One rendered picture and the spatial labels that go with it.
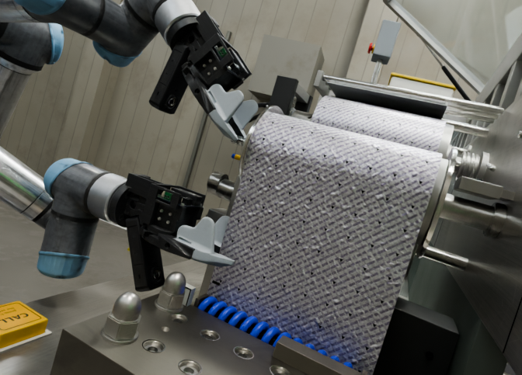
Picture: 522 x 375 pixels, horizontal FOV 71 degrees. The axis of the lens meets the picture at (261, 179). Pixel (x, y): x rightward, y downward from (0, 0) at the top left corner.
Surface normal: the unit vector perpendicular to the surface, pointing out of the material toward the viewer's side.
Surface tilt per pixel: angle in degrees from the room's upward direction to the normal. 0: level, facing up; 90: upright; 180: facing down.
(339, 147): 60
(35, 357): 0
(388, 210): 90
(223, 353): 0
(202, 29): 90
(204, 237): 90
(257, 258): 90
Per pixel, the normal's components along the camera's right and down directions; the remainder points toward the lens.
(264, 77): -0.25, -0.03
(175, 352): 0.29, -0.96
